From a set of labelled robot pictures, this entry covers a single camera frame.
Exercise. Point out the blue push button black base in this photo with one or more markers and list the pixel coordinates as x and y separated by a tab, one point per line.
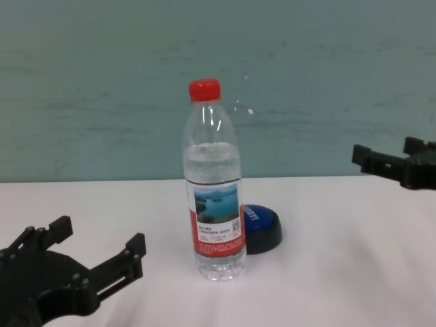
264	225

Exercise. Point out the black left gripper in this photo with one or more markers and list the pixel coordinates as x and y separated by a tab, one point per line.
41	282

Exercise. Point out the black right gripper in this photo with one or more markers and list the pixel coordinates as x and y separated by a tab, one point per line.
420	172

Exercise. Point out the clear water bottle red cap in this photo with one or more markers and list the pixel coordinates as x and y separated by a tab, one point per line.
214	170

